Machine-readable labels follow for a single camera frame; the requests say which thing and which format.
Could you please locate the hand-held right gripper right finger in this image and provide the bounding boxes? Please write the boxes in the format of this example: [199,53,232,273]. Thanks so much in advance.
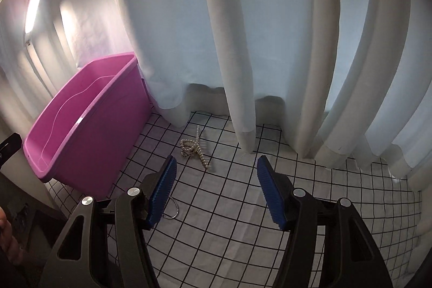
[256,155,395,288]

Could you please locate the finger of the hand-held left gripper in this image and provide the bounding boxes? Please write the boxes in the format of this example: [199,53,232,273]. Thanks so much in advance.
[0,134,23,170]

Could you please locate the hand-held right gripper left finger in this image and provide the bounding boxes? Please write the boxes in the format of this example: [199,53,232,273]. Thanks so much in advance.
[42,155,178,288]

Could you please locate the pearl bead necklace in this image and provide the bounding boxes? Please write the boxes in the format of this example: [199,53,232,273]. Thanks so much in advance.
[180,126,211,171]

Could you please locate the pink plastic bin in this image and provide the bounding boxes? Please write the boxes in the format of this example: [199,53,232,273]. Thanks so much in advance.
[23,52,151,199]

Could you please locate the person's left hand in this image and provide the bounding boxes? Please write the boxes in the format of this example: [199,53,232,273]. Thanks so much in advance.
[0,210,23,263]

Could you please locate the silver metal bangle rings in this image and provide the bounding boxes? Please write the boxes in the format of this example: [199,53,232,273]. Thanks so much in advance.
[163,197,179,219]

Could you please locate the white black-checked tablecloth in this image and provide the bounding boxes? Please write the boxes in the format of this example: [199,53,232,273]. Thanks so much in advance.
[45,111,424,288]

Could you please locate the bright light panel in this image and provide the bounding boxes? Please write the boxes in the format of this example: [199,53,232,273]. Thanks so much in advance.
[23,0,43,36]

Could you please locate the white curtain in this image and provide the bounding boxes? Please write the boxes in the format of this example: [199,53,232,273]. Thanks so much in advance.
[0,0,432,181]

